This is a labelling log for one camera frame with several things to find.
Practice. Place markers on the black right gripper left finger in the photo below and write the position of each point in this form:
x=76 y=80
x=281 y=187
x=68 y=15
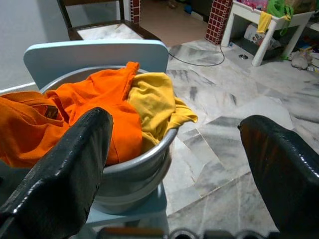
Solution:
x=54 y=186

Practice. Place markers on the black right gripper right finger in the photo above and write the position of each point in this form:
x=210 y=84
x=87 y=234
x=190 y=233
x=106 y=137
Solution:
x=286 y=179

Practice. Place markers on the orange shirt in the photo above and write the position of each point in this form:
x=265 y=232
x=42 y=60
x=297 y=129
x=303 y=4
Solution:
x=104 y=99

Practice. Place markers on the grey metal bucket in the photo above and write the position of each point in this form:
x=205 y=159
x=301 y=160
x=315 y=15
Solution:
x=134 y=179

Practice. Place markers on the yellow shirt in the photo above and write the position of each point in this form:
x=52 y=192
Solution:
x=154 y=104

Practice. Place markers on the round metal floor drain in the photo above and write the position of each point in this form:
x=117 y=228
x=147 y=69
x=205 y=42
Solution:
x=243 y=56

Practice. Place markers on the light blue small chair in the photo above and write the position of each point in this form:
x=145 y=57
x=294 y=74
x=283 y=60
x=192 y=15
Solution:
x=74 y=54

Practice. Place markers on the white low round-legged table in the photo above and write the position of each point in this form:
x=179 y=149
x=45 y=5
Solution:
x=264 y=44

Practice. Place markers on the dark wooden chair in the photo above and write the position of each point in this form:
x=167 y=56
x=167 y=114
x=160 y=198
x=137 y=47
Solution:
x=71 y=30

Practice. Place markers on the small yellow cloth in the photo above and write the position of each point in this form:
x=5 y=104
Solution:
x=264 y=22

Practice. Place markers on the green cloth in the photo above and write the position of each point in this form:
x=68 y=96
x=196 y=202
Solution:
x=279 y=8

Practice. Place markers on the red tiled pillar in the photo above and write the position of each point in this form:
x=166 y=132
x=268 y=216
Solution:
x=216 y=22
x=135 y=10

